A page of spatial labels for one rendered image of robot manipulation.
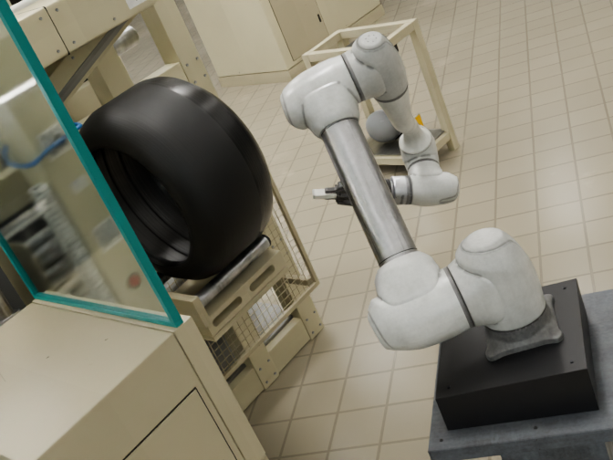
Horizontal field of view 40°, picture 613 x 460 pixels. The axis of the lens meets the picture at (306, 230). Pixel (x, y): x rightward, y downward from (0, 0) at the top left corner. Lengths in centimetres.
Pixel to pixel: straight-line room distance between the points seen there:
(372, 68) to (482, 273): 58
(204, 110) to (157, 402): 101
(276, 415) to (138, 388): 190
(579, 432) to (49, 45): 176
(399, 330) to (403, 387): 136
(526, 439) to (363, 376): 152
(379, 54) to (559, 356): 83
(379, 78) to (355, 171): 25
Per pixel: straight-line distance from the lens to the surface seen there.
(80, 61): 278
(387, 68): 211
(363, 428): 317
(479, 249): 190
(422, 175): 255
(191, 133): 230
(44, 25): 258
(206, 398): 167
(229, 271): 251
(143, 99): 240
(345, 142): 205
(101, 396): 153
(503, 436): 199
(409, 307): 191
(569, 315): 207
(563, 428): 197
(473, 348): 208
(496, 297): 192
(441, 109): 481
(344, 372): 347
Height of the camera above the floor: 201
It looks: 25 degrees down
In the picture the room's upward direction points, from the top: 24 degrees counter-clockwise
